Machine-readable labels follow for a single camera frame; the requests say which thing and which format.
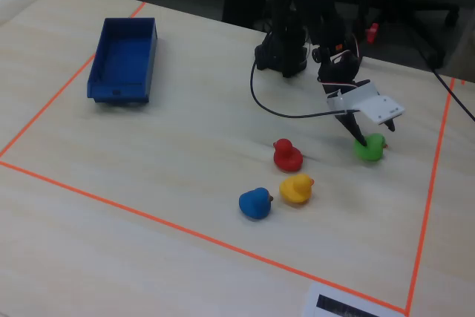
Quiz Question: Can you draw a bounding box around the white paper with black bar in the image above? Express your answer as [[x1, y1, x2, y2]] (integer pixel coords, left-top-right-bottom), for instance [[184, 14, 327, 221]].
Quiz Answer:
[[303, 282, 406, 317]]

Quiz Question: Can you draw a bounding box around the blue rubber duck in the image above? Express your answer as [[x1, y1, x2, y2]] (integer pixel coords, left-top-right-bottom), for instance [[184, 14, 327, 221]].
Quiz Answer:
[[238, 187, 275, 220]]

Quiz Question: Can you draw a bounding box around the orange tape strip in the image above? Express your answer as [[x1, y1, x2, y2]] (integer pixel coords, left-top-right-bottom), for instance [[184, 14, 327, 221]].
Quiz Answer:
[[0, 160, 408, 314], [405, 77, 456, 316], [0, 1, 146, 158]]

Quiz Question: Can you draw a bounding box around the red clamp handle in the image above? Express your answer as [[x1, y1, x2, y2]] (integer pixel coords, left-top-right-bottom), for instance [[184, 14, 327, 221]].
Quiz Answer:
[[365, 22, 380, 44]]

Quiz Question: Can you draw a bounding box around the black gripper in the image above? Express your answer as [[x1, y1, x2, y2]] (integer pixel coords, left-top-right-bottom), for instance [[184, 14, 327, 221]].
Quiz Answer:
[[317, 50, 397, 148]]

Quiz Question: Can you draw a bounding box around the black camera cable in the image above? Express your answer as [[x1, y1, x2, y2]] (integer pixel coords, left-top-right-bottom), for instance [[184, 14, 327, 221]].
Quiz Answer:
[[250, 55, 363, 120]]

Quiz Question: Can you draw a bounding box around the yellow rubber duck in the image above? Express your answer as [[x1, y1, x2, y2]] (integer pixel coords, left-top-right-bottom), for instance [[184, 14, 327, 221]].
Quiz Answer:
[[278, 173, 315, 206]]

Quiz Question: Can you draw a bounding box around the blue plastic box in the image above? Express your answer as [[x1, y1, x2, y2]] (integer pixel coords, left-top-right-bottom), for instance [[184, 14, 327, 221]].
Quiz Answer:
[[86, 16, 159, 105]]

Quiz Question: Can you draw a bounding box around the white red servo wire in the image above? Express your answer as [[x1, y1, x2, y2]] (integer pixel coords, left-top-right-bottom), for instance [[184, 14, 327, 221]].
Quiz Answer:
[[316, 30, 363, 88]]

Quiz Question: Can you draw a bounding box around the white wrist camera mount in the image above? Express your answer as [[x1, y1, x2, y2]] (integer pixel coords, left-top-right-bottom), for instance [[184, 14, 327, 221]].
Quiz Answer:
[[326, 82, 406, 126]]

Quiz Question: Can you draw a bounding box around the red rubber duck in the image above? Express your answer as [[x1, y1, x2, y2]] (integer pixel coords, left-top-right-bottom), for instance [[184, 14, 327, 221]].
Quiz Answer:
[[273, 138, 304, 173]]

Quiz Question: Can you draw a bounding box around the green rubber duck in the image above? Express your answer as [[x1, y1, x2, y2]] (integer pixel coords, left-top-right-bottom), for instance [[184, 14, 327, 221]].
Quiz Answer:
[[353, 132, 388, 163]]

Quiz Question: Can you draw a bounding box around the black power cable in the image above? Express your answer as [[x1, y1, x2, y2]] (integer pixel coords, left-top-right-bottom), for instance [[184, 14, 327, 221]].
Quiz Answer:
[[418, 48, 475, 123]]

